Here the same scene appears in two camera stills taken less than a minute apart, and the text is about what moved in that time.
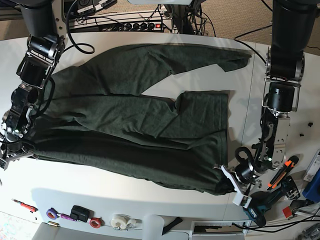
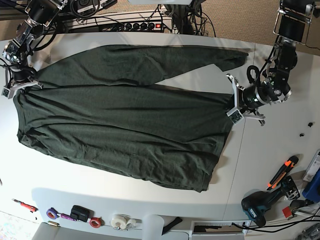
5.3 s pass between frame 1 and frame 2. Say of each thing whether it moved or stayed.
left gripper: moved
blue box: stayed
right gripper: moved
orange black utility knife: stayed
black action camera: stayed
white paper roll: stayed
